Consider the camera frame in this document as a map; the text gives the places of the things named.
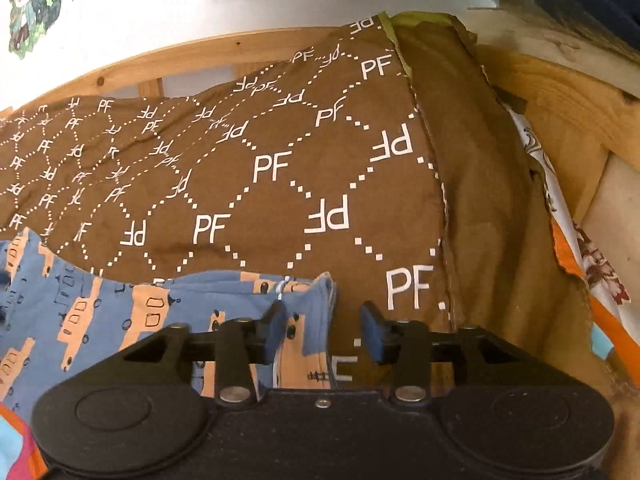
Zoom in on green-edged cartoon wall poster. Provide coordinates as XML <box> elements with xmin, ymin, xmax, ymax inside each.
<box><xmin>7</xmin><ymin>0</ymin><xmax>67</xmax><ymax>59</ymax></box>

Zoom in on brown printed blanket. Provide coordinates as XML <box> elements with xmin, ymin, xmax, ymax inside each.
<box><xmin>0</xmin><ymin>12</ymin><xmax>621</xmax><ymax>411</ymax></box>

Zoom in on multicoloured orange-edged bed sheet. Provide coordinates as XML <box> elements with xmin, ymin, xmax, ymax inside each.
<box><xmin>0</xmin><ymin>401</ymin><xmax>49</xmax><ymax>480</ymax></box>

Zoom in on wooden bed frame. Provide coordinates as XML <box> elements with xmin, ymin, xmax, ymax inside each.
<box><xmin>0</xmin><ymin>7</ymin><xmax>640</xmax><ymax>261</ymax></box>

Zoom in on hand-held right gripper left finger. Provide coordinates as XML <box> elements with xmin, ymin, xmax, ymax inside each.
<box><xmin>120</xmin><ymin>301</ymin><xmax>289</xmax><ymax>407</ymax></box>

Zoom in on blue pants with orange trucks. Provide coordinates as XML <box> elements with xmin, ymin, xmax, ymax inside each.
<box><xmin>0</xmin><ymin>227</ymin><xmax>337</xmax><ymax>413</ymax></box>

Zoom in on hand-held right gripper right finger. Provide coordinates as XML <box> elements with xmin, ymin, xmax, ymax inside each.
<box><xmin>360</xmin><ymin>301</ymin><xmax>532</xmax><ymax>407</ymax></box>

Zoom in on white and orange patterned cloth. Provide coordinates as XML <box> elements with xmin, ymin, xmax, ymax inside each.
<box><xmin>505</xmin><ymin>104</ymin><xmax>640</xmax><ymax>363</ymax></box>

